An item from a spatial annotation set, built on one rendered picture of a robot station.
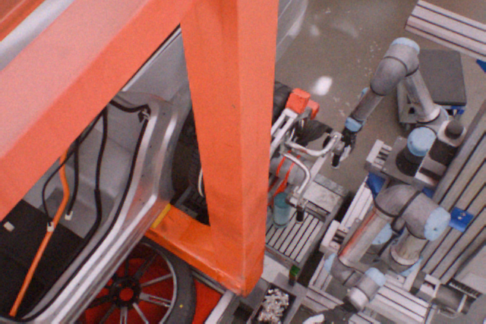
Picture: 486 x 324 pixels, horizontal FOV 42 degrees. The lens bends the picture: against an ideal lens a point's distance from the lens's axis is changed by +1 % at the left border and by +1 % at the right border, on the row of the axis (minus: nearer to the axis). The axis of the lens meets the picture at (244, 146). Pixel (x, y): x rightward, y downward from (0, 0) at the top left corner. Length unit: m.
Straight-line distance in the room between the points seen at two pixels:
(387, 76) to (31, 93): 1.92
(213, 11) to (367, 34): 3.32
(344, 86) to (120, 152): 1.92
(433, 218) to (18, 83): 1.63
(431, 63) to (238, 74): 2.75
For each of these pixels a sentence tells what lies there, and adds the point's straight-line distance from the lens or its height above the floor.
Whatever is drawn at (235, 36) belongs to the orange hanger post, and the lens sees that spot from 1.31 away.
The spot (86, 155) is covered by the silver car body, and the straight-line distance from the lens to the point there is 2.88.
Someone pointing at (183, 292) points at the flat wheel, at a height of 0.50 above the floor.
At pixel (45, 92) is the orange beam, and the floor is 2.73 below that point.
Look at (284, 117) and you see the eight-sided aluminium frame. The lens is 2.77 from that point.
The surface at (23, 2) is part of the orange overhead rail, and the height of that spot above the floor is 2.99.
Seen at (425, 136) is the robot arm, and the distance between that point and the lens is 2.90.
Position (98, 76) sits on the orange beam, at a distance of 0.98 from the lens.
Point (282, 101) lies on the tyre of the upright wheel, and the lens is 2.78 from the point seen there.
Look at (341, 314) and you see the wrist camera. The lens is 2.23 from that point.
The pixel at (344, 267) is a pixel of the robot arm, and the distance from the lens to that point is 2.45.
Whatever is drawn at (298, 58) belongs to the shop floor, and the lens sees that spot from 4.37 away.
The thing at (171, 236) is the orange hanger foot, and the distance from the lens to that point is 3.01.
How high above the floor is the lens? 3.46
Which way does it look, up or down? 61 degrees down
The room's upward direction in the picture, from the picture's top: 1 degrees counter-clockwise
